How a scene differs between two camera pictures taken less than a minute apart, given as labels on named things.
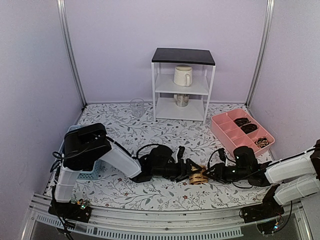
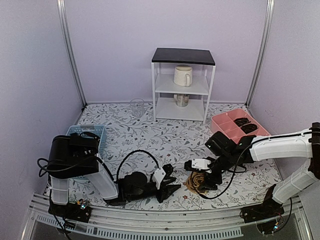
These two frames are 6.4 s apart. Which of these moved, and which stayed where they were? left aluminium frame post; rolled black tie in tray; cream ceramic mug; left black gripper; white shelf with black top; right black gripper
Moved: right black gripper; left black gripper
Stayed: white shelf with black top; left aluminium frame post; cream ceramic mug; rolled black tie in tray
